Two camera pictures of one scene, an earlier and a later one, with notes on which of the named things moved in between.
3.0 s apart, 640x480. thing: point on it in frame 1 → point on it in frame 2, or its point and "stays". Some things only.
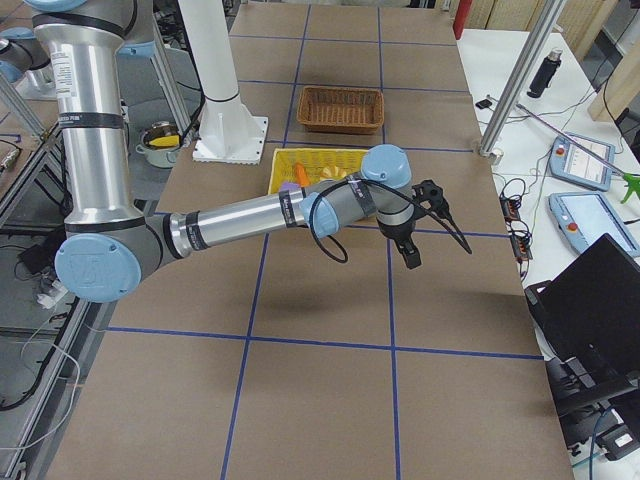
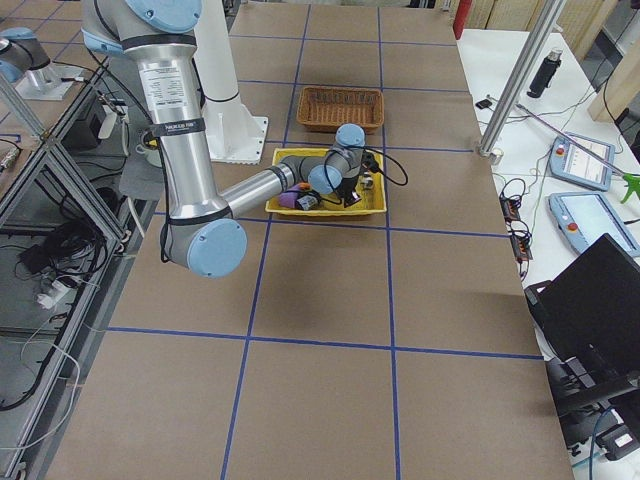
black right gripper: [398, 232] → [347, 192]
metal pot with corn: [157, 140] stays
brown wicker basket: [357, 110] stays
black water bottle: [546, 73] stays
